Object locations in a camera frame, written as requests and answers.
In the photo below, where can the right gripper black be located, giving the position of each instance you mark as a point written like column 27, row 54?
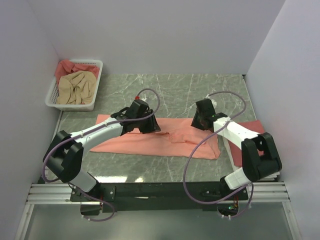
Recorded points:
column 194, row 123

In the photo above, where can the black base beam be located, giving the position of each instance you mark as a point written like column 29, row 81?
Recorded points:
column 152, row 196

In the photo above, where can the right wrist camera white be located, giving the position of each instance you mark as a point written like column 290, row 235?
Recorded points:
column 214, row 103

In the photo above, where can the salmon pink t shirt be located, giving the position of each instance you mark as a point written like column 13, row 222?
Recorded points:
column 177, row 138

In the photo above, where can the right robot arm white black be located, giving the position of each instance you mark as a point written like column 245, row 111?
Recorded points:
column 259, row 154

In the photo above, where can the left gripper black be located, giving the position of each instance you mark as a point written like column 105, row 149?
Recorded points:
column 152, row 127

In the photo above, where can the folded white t shirt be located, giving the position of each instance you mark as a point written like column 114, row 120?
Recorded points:
column 270, row 178

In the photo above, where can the beige crumpled t shirt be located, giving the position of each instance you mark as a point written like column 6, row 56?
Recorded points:
column 76, row 88

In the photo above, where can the dusty red crumpled t shirt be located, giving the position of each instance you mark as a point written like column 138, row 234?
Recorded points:
column 66, row 67

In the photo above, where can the white plastic basket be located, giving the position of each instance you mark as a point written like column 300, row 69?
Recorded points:
column 53, row 92

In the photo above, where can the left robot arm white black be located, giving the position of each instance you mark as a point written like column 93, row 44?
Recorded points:
column 65, row 154

